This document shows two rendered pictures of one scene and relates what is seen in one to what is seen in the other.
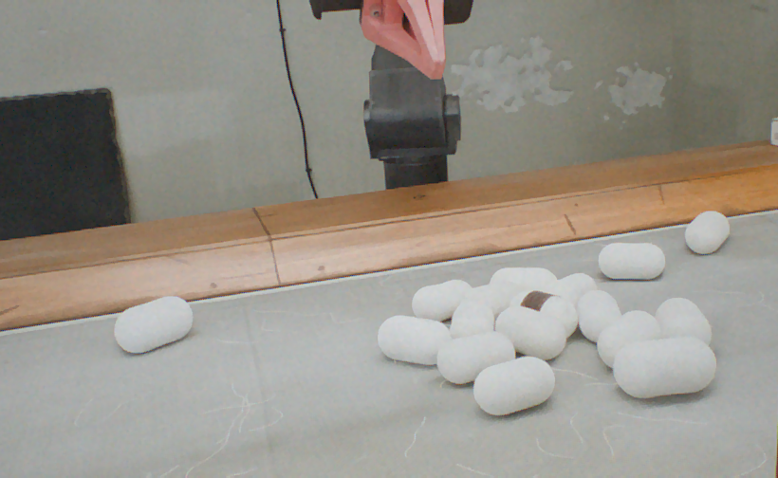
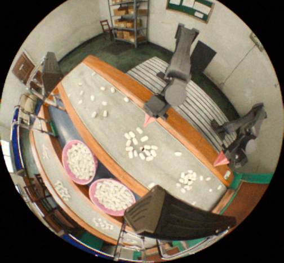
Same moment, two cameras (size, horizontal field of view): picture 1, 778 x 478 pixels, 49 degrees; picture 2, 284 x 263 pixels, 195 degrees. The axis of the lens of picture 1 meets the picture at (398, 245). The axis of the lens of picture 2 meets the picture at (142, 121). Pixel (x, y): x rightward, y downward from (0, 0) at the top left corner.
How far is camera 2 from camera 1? 0.47 m
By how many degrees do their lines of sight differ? 66
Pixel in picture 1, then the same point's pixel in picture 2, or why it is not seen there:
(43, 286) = (178, 136)
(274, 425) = (169, 173)
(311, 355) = (180, 166)
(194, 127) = (221, 63)
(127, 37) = (222, 50)
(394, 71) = (231, 126)
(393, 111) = (227, 128)
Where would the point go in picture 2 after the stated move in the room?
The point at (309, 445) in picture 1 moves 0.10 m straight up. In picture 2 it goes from (168, 177) to (176, 185)
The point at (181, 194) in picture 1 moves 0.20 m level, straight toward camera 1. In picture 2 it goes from (214, 66) to (213, 70)
